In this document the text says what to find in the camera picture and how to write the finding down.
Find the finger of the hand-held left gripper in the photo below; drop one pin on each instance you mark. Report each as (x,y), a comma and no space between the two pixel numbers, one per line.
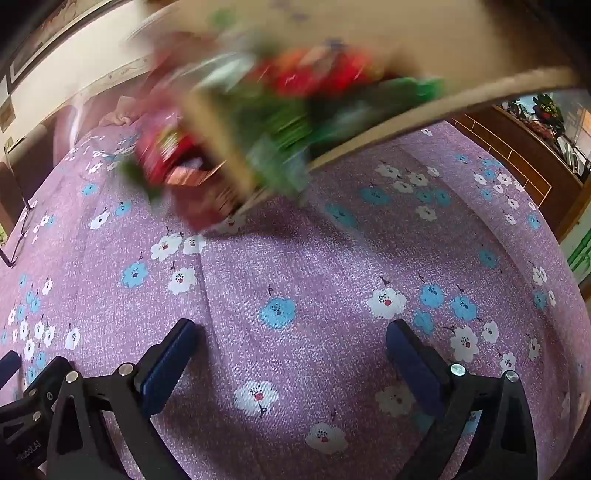
(9,367)
(46,383)

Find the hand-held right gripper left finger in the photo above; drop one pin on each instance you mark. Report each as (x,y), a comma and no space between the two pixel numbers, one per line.
(167,369)

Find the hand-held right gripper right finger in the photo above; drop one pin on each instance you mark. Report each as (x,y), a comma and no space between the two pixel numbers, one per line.
(413,369)

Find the pile of mixed snack packets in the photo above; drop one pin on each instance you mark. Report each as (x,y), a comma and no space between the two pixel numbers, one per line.
(323,78)

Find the cardboard box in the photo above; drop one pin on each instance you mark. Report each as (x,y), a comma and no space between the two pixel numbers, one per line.
(415,27)

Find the purple floral bedsheet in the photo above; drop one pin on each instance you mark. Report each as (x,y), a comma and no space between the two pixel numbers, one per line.
(295,258)

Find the wooden cabinet with clutter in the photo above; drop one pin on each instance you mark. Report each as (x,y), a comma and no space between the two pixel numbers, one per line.
(521,152)

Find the pink cloth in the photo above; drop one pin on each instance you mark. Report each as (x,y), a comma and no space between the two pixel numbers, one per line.
(120,113)

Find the heap of assorted small items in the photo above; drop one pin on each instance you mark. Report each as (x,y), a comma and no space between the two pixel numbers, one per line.
(547,110)

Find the framed painting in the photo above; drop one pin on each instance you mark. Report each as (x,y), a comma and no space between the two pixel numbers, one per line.
(41,32)

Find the bamboo print wall poster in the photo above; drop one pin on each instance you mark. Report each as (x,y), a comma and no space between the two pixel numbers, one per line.
(579,251)

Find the small yellow wall plaque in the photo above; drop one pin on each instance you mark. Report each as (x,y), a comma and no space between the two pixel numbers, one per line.
(5,115)

